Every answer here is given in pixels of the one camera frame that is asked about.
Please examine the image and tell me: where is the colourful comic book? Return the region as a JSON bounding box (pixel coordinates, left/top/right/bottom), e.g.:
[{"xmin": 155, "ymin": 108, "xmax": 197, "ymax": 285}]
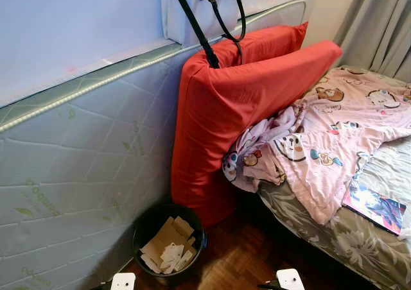
[{"xmin": 342, "ymin": 186, "xmax": 407, "ymax": 235}]

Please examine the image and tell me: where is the pink cartoon quilt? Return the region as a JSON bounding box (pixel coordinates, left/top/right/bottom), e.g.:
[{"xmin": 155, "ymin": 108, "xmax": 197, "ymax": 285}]
[{"xmin": 222, "ymin": 65, "xmax": 411, "ymax": 225}]

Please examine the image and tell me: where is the bed with grey floral sheet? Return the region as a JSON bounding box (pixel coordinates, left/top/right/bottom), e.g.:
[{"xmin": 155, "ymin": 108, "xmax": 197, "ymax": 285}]
[{"xmin": 257, "ymin": 64, "xmax": 411, "ymax": 290}]

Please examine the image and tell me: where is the crumpled white paper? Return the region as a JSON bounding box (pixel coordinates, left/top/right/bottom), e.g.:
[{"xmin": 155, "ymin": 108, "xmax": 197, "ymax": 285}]
[{"xmin": 159, "ymin": 242, "xmax": 193, "ymax": 273}]

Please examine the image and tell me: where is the brown cardboard piece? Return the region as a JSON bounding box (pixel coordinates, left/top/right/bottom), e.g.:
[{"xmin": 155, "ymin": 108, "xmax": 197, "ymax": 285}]
[{"xmin": 140, "ymin": 216, "xmax": 195, "ymax": 265}]

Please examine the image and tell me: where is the black waste bin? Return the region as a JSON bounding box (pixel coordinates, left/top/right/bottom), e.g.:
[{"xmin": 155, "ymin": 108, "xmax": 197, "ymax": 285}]
[{"xmin": 132, "ymin": 203, "xmax": 207, "ymax": 278}]

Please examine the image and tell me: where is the red folded mattress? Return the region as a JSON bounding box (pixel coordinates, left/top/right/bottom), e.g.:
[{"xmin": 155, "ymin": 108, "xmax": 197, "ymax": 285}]
[{"xmin": 170, "ymin": 22, "xmax": 343, "ymax": 228}]

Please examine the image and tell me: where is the grey curtain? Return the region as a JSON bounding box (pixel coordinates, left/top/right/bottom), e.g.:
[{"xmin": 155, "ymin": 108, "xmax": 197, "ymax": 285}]
[{"xmin": 334, "ymin": 0, "xmax": 411, "ymax": 82}]

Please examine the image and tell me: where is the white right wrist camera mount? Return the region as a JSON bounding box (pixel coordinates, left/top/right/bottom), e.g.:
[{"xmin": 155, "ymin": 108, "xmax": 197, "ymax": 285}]
[{"xmin": 276, "ymin": 268, "xmax": 305, "ymax": 290}]

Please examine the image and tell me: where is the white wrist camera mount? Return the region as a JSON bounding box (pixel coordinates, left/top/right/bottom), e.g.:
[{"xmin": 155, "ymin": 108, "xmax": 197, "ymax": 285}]
[
  {"xmin": 110, "ymin": 273, "xmax": 137, "ymax": 290},
  {"xmin": 276, "ymin": 268, "xmax": 305, "ymax": 290}
]

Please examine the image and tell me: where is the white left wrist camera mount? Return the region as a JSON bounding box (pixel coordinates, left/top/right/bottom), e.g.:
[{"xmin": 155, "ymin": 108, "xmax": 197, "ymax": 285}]
[{"xmin": 110, "ymin": 273, "xmax": 137, "ymax": 290}]

